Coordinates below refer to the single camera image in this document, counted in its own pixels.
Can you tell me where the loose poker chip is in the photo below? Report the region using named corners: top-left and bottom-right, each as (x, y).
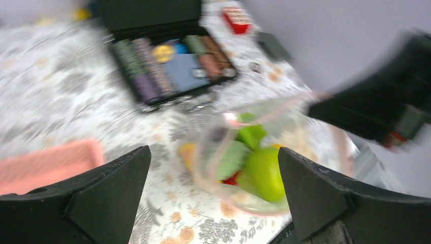
top-left (249, 62), bottom-right (263, 75)

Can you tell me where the pink plastic basket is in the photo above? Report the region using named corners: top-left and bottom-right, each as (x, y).
top-left (1, 139), bottom-right (105, 195)

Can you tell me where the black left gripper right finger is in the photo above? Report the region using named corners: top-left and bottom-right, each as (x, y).
top-left (273, 147), bottom-right (430, 244)

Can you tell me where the floral table mat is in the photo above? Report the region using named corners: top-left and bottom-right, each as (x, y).
top-left (0, 0), bottom-right (361, 244)

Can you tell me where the black poker chip case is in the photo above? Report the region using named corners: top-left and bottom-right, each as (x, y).
top-left (97, 1), bottom-right (238, 113)

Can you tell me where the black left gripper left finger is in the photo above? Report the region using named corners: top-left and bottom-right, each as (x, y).
top-left (1, 146), bottom-right (151, 243)

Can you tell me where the clear zip top bag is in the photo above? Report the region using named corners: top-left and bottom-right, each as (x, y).
top-left (178, 92), bottom-right (357, 216)

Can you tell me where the green pear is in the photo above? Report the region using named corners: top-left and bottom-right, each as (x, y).
top-left (237, 147), bottom-right (286, 202)

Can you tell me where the red orange mango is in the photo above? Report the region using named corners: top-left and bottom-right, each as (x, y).
top-left (219, 171), bottom-right (241, 186)

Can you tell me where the red grid toy block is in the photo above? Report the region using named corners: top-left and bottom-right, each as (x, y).
top-left (221, 7), bottom-right (252, 35)

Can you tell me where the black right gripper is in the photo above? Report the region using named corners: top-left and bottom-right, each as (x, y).
top-left (307, 32), bottom-right (430, 148)

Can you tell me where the grey building baseplate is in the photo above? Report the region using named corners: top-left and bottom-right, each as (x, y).
top-left (256, 32), bottom-right (292, 62)

